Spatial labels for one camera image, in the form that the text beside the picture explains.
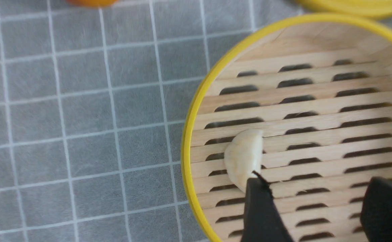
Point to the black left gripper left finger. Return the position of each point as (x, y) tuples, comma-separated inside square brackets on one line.
[(262, 221)]

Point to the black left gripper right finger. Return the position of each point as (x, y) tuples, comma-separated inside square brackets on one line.
[(376, 214)]

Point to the white dumpling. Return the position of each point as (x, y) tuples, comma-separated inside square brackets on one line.
[(243, 156)]

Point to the bamboo steamer tray yellow rim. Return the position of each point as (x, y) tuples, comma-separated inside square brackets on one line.
[(319, 88)]

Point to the woven bamboo steamer lid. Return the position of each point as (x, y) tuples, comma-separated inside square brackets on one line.
[(373, 9)]

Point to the grey checked tablecloth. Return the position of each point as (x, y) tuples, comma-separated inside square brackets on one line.
[(92, 107)]

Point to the orange red toy pear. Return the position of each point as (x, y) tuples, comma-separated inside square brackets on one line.
[(92, 3)]

